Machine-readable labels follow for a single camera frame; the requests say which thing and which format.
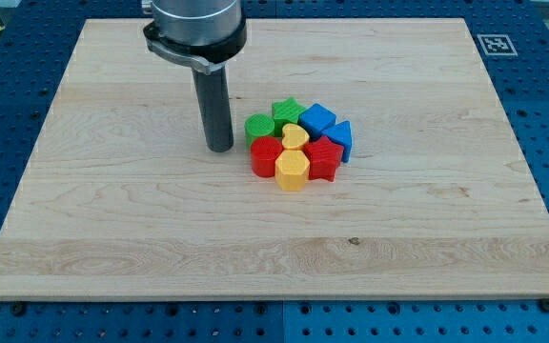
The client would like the wooden board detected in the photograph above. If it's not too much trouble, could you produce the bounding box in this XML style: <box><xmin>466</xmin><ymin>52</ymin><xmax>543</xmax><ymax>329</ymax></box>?
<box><xmin>0</xmin><ymin>18</ymin><xmax>549</xmax><ymax>302</ymax></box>

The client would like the yellow hexagon block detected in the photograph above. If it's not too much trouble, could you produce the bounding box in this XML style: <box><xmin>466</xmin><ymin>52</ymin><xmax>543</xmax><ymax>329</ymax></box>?
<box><xmin>275</xmin><ymin>150</ymin><xmax>310</xmax><ymax>192</ymax></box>

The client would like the green cylinder block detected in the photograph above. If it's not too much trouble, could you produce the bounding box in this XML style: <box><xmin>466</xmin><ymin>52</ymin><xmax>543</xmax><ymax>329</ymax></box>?
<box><xmin>244</xmin><ymin>113</ymin><xmax>275</xmax><ymax>148</ymax></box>

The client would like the blue triangle block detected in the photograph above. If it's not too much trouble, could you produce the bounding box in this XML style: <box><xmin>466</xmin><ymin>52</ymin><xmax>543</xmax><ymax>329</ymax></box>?
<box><xmin>322</xmin><ymin>120</ymin><xmax>353</xmax><ymax>163</ymax></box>

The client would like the blue cube block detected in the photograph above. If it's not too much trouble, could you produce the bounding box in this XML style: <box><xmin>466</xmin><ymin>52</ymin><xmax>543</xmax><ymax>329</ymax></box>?
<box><xmin>298</xmin><ymin>104</ymin><xmax>336</xmax><ymax>140</ymax></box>

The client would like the white fiducial marker tag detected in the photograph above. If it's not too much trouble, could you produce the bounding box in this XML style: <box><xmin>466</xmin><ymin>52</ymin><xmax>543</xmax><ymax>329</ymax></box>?
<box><xmin>477</xmin><ymin>33</ymin><xmax>518</xmax><ymax>56</ymax></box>

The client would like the red cylinder block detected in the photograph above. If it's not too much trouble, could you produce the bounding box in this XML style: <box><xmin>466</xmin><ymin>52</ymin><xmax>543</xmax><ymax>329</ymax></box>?
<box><xmin>250</xmin><ymin>136</ymin><xmax>283</xmax><ymax>178</ymax></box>

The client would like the yellow heart block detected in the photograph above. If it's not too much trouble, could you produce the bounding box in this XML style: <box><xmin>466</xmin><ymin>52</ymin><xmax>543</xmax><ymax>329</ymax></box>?
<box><xmin>281</xmin><ymin>123</ymin><xmax>310</xmax><ymax>151</ymax></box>

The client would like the red star block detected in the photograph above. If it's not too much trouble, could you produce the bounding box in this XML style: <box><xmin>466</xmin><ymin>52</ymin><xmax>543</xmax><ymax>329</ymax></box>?
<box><xmin>303</xmin><ymin>135</ymin><xmax>344</xmax><ymax>182</ymax></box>

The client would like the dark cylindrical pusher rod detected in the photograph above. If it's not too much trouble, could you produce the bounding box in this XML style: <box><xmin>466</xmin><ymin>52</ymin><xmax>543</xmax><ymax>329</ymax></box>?
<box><xmin>193</xmin><ymin>67</ymin><xmax>234</xmax><ymax>152</ymax></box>

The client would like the green star block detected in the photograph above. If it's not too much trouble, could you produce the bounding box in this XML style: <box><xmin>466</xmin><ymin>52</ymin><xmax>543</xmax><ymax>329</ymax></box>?
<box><xmin>272</xmin><ymin>97</ymin><xmax>307</xmax><ymax>137</ymax></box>

